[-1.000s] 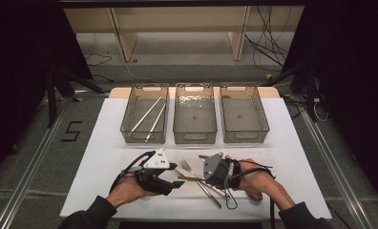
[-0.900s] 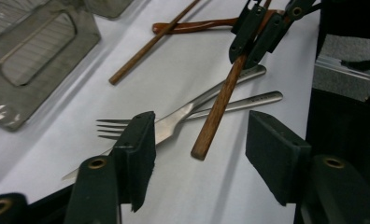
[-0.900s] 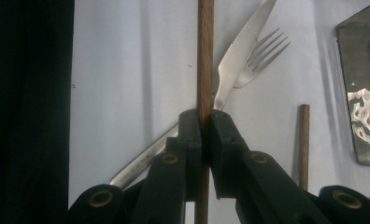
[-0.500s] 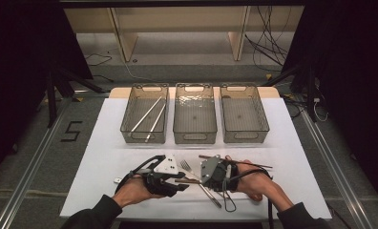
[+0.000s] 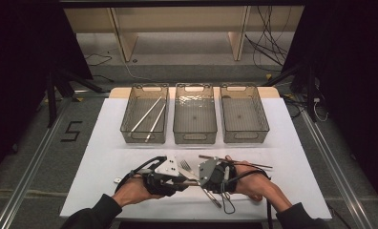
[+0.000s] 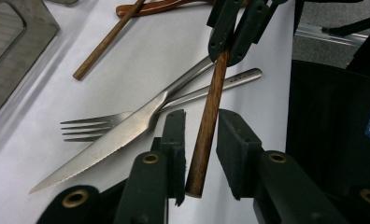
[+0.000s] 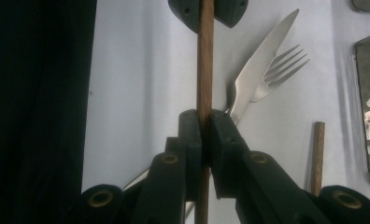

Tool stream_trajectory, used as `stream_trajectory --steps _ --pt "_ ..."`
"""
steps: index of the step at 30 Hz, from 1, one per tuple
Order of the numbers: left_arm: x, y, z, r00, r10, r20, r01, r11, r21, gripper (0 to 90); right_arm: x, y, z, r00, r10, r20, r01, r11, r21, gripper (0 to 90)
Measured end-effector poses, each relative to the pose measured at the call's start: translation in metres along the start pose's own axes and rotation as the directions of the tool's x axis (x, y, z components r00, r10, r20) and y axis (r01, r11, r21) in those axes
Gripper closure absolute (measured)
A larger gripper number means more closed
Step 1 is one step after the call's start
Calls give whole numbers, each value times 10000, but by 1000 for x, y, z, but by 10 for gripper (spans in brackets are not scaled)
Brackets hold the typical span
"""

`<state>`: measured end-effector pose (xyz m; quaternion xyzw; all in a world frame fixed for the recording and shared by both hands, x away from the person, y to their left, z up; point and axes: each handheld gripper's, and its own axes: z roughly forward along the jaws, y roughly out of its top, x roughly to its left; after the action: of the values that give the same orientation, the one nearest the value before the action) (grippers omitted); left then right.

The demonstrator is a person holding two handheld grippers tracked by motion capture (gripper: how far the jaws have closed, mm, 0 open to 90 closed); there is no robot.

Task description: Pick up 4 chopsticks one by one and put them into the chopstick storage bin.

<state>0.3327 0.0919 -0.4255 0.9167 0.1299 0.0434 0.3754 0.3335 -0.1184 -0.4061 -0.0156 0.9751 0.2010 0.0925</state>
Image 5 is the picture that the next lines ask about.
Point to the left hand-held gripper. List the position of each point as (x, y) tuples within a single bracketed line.
[(168, 168)]

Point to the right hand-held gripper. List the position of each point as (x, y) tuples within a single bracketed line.
[(209, 173)]

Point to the silver metal fork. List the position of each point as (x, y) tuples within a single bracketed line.
[(185, 164)]

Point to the silver metal knife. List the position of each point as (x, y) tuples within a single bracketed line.
[(188, 174)]

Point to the white chopstick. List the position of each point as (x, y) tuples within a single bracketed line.
[(145, 114), (155, 123)]

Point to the smoky clear plastic bin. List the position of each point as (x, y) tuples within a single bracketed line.
[(244, 117), (139, 108), (195, 117)]

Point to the person's left hand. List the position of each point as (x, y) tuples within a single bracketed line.
[(133, 191)]

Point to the person's right hand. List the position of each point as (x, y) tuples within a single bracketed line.
[(254, 184)]

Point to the white table cover sheet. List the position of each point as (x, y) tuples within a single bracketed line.
[(98, 152)]

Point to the black metal stand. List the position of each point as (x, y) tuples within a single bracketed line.
[(309, 92), (52, 101)]

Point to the light wooden desk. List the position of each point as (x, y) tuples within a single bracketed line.
[(177, 19)]

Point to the black curtain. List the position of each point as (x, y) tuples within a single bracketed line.
[(18, 79), (352, 79)]

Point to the aluminium floor rail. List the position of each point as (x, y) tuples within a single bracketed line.
[(28, 178), (340, 178)]

